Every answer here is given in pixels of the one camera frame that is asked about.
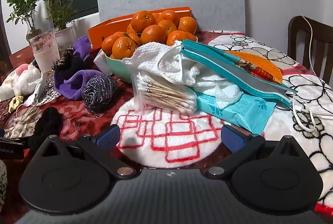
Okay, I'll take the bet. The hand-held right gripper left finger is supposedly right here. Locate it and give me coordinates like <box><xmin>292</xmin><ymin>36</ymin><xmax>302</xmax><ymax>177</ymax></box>
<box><xmin>34</xmin><ymin>124</ymin><xmax>137</xmax><ymax>180</ymax></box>

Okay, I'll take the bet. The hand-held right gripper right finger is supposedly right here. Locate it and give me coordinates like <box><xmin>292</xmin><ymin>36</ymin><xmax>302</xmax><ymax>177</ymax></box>
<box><xmin>207</xmin><ymin>124</ymin><xmax>309</xmax><ymax>180</ymax></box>

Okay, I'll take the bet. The teal wipes packet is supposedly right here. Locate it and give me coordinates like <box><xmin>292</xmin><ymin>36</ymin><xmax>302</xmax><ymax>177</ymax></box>
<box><xmin>194</xmin><ymin>91</ymin><xmax>277</xmax><ymax>135</ymax></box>

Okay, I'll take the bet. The purple fleece cloth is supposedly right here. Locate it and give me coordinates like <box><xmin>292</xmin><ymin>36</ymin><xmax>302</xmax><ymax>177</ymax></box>
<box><xmin>53</xmin><ymin>36</ymin><xmax>110</xmax><ymax>102</ymax></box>

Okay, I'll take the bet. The orange cardboard box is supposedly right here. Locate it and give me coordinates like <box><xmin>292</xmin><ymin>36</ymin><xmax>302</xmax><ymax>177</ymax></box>
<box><xmin>88</xmin><ymin>7</ymin><xmax>193</xmax><ymax>49</ymax></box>

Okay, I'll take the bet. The red patterned blanket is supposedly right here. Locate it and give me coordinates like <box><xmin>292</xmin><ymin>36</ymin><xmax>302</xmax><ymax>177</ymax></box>
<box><xmin>0</xmin><ymin>30</ymin><xmax>235</xmax><ymax>170</ymax></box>

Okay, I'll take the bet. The yellow scrunchie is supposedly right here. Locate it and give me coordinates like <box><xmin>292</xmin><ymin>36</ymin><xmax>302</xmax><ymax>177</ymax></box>
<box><xmin>8</xmin><ymin>95</ymin><xmax>26</xmax><ymax>114</ymax></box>

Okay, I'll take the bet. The steel wool scrubber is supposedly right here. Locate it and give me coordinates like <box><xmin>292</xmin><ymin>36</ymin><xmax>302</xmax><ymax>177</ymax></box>
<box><xmin>81</xmin><ymin>73</ymin><xmax>118</xmax><ymax>114</ymax></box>

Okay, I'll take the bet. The black knit glove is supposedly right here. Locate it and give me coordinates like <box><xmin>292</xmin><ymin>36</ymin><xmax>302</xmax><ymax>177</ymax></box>
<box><xmin>27</xmin><ymin>107</ymin><xmax>63</xmax><ymax>157</ymax></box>

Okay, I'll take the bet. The white red-patterned round mat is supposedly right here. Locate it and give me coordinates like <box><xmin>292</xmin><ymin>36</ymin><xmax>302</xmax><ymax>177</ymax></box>
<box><xmin>111</xmin><ymin>102</ymin><xmax>232</xmax><ymax>168</ymax></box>

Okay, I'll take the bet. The pale blue face mask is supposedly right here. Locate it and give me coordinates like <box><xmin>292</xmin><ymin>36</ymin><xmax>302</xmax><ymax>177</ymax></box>
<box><xmin>16</xmin><ymin>77</ymin><xmax>48</xmax><ymax>120</ymax></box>

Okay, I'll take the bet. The bag of cotton swabs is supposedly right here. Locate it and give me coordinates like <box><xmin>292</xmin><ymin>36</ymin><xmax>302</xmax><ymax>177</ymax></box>
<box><xmin>130</xmin><ymin>70</ymin><xmax>198</xmax><ymax>113</ymax></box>

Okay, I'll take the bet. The green bowl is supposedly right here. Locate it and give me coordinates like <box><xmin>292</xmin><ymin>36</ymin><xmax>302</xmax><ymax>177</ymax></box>
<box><xmin>104</xmin><ymin>35</ymin><xmax>199</xmax><ymax>84</ymax></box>

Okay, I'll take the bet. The red patterned wrapper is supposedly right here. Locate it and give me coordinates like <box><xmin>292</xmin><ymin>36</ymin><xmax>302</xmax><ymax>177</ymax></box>
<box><xmin>235</xmin><ymin>59</ymin><xmax>273</xmax><ymax>81</ymax></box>

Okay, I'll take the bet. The black white speckled mat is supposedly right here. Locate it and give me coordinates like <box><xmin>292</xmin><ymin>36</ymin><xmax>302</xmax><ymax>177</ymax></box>
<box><xmin>34</xmin><ymin>81</ymin><xmax>61</xmax><ymax>107</ymax></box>

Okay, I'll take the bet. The white pink plush toy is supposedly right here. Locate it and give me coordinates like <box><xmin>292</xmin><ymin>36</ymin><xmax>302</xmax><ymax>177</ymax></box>
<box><xmin>0</xmin><ymin>63</ymin><xmax>43</xmax><ymax>102</ymax></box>

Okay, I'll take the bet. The teal zip pouch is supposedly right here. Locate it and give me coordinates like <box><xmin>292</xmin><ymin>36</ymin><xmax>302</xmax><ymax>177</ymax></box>
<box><xmin>180</xmin><ymin>39</ymin><xmax>298</xmax><ymax>110</ymax></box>

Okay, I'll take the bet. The black sock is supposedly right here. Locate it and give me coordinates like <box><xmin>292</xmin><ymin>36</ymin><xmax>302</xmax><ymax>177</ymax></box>
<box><xmin>64</xmin><ymin>55</ymin><xmax>95</xmax><ymax>79</ymax></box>

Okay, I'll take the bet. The orange silicone mat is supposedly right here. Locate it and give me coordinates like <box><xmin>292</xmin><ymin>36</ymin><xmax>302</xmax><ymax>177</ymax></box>
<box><xmin>224</xmin><ymin>50</ymin><xmax>283</xmax><ymax>84</ymax></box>

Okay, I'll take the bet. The white floral blanket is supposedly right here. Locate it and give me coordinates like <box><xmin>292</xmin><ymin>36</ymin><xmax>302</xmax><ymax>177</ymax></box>
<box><xmin>208</xmin><ymin>30</ymin><xmax>333</xmax><ymax>214</ymax></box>

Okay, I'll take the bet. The white waffle cloth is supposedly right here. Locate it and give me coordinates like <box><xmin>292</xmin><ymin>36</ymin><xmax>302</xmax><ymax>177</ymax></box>
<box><xmin>122</xmin><ymin>41</ymin><xmax>245</xmax><ymax>110</ymax></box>

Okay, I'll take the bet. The red box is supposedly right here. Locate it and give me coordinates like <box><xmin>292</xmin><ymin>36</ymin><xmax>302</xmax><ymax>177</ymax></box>
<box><xmin>9</xmin><ymin>46</ymin><xmax>35</xmax><ymax>70</ymax></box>

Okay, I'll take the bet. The printed glass cup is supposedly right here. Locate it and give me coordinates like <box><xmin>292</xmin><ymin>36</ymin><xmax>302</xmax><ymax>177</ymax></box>
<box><xmin>28</xmin><ymin>29</ymin><xmax>61</xmax><ymax>73</ymax></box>

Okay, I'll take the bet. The plant in white pot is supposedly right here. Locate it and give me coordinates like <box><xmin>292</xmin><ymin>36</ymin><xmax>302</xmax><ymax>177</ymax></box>
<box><xmin>44</xmin><ymin>0</ymin><xmax>77</xmax><ymax>50</ymax></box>

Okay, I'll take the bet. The pile of tangerines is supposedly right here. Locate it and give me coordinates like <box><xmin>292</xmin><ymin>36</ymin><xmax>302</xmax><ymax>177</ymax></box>
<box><xmin>101</xmin><ymin>10</ymin><xmax>198</xmax><ymax>60</ymax></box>

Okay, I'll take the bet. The plant in glass vase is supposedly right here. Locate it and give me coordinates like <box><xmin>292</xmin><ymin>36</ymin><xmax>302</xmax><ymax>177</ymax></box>
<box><xmin>6</xmin><ymin>0</ymin><xmax>47</xmax><ymax>44</ymax></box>

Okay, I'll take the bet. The dark wooden chair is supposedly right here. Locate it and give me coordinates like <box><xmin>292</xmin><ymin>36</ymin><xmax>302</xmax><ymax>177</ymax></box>
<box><xmin>287</xmin><ymin>15</ymin><xmax>333</xmax><ymax>73</ymax></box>

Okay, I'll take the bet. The white charging cable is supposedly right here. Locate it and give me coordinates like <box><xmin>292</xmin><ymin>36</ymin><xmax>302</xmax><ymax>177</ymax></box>
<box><xmin>291</xmin><ymin>15</ymin><xmax>333</xmax><ymax>133</ymax></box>

